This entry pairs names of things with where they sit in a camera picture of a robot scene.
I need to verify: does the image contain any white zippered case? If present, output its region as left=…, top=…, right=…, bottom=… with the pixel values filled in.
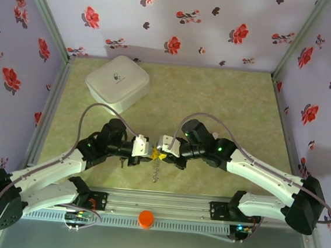
left=82, top=51, right=154, bottom=119

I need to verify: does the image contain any orange round cap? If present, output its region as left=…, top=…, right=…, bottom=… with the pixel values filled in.
left=137, top=209, right=155, bottom=230

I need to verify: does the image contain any left circuit board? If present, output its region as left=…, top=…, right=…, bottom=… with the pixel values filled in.
left=63, top=209, right=93, bottom=232

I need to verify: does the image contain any circuit board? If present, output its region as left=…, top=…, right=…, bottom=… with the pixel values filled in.
left=63, top=209, right=93, bottom=232
left=229, top=222, right=256, bottom=245

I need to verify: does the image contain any right circuit board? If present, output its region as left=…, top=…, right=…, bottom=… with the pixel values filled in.
left=229, top=222, right=256, bottom=245

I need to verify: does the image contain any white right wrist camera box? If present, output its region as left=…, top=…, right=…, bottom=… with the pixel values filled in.
left=156, top=133, right=184, bottom=157

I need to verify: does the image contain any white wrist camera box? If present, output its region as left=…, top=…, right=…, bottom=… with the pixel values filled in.
left=156, top=133, right=184, bottom=157
left=131, top=133, right=152, bottom=159

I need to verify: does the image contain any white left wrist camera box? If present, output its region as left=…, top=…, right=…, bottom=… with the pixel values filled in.
left=131, top=133, right=152, bottom=159

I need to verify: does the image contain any grey right arm cable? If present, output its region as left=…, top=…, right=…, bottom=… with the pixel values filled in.
left=165, top=110, right=331, bottom=226

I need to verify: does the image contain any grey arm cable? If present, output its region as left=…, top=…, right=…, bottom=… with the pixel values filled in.
left=165, top=110, right=331, bottom=226
left=0, top=93, right=144, bottom=247

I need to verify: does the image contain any grey left arm cable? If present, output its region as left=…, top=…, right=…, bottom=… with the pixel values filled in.
left=0, top=93, right=144, bottom=247

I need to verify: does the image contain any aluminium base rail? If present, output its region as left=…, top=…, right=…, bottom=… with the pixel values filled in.
left=86, top=184, right=235, bottom=225

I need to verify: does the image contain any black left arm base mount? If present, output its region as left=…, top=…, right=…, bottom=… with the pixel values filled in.
left=86, top=190, right=109, bottom=213

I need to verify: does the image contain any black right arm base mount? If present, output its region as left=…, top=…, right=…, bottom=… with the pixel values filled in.
left=208, top=200, right=232, bottom=222

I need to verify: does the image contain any white slotted cable duct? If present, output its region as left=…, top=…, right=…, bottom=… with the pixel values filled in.
left=21, top=205, right=231, bottom=239

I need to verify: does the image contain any aluminium frame rail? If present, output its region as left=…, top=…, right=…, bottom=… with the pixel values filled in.
left=22, top=54, right=76, bottom=171
left=262, top=77, right=313, bottom=181

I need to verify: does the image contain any grey base cable loop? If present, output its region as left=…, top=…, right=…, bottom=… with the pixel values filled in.
left=230, top=214, right=264, bottom=246
left=61, top=204, right=103, bottom=232

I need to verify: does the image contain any aluminium frame post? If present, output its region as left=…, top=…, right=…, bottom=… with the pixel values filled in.
left=271, top=0, right=331, bottom=85
left=12, top=0, right=82, bottom=63

